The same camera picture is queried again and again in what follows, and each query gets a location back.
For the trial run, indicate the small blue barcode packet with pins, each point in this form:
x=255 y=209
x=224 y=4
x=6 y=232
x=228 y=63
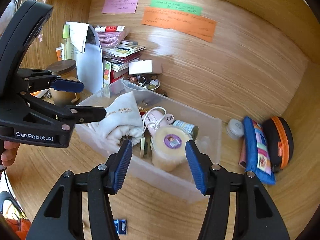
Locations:
x=121 y=226

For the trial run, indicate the pink coiled cable pack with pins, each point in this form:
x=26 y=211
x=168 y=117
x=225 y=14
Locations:
x=111 y=36

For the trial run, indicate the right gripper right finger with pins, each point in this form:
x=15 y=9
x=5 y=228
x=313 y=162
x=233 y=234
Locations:
x=256 y=215

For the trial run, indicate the small white cardboard box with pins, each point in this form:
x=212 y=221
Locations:
x=145 y=67

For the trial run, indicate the clear plastic storage bin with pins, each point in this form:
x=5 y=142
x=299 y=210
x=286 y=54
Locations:
x=178 y=182

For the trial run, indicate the person's left hand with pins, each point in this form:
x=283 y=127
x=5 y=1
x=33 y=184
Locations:
x=8 y=153

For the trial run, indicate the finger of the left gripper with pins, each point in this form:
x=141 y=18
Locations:
x=34 y=80
x=40 y=114

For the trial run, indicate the fruit pattern box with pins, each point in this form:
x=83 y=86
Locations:
x=106 y=73

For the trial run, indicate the pink flat wallet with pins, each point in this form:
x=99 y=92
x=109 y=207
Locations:
x=242 y=159

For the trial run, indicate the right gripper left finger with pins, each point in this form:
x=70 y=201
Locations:
x=60 y=215

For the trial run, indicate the round clear tub yellow contents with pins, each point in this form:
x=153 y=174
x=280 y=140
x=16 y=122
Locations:
x=168 y=147

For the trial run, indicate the white bowl of trinkets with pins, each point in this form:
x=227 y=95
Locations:
x=141 y=82

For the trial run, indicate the green sticky note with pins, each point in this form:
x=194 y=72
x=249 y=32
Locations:
x=174 y=5

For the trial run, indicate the stack of books and packets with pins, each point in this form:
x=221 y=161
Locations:
x=120 y=57

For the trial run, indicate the small white round container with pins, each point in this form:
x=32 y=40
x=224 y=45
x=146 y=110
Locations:
x=235 y=129

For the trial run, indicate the orange sticky note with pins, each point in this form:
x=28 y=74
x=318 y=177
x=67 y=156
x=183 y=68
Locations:
x=194 y=25

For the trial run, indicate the gold sunscreen bottle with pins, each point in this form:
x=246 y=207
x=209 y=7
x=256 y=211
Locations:
x=145 y=147

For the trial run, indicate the dark green spray bottle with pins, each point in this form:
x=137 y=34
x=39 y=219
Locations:
x=193 y=130

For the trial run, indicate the pink sticky note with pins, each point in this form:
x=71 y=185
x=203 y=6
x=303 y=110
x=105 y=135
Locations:
x=119 y=6

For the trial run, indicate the pink round case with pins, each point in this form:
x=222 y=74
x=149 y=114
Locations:
x=153 y=120

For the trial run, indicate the black orange round case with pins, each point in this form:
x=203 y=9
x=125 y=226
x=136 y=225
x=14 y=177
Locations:
x=280 y=143

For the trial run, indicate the blue patchwork zip pouch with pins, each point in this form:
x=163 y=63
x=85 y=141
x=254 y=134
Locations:
x=257 y=156

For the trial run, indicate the white drawstring pouch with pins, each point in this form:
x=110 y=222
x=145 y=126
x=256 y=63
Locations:
x=122 y=119

